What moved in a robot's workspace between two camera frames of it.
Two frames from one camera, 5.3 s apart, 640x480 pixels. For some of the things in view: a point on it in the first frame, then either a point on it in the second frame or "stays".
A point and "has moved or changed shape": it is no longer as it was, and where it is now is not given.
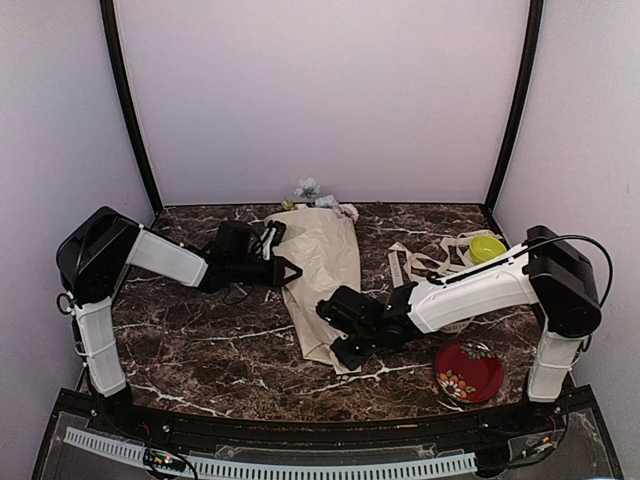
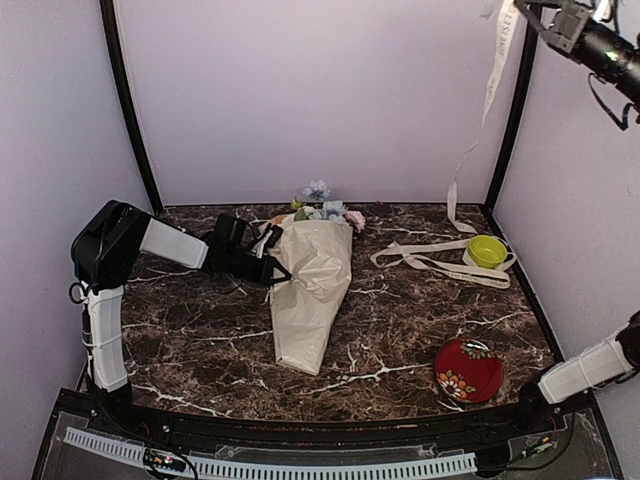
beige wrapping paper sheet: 323,244 has moved or changed shape
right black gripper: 351,360 -> 562,26
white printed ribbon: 421,265 has moved or changed shape
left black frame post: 115,50 stays
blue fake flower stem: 309,187 has moved or changed shape
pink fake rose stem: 349,209 -> 357,219
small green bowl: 483,248 stays
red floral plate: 468,371 stays
